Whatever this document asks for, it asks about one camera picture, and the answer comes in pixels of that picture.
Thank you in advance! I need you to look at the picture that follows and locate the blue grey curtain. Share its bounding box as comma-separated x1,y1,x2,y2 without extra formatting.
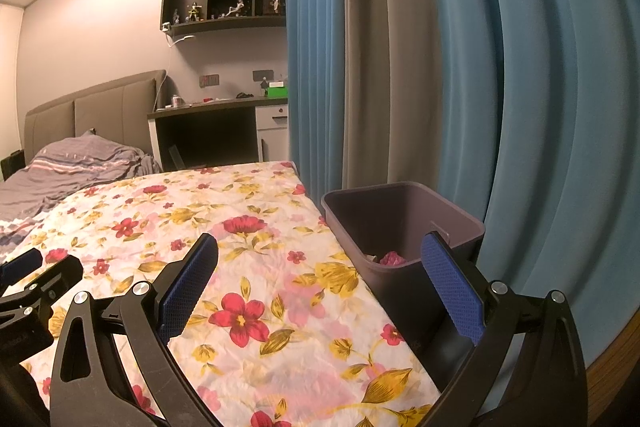
284,0,640,408

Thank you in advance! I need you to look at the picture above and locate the dark desk with drawers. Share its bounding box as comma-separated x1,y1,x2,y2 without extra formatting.
148,96,290,171

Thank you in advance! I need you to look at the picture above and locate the grey trash bin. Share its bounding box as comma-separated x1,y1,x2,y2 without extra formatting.
321,182,485,390

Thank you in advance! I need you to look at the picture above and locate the left hand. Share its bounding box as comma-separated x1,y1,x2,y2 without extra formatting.
1,364,50,427

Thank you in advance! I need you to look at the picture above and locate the green box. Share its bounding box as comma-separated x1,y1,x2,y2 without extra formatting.
266,81,288,98

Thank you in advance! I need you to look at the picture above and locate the black bedside stand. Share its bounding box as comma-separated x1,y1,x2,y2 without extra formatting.
1,150,26,181

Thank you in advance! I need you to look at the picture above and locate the grey bed headboard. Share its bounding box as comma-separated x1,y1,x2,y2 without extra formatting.
23,69,166,160

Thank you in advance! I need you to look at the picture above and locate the pink plastic bag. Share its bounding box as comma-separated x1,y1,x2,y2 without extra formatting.
378,251,407,267

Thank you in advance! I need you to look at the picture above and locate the floral tablecloth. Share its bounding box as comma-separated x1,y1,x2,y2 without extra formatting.
1,161,439,426

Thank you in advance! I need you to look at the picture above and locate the grey striped duvet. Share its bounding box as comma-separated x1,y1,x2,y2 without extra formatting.
1,131,160,255

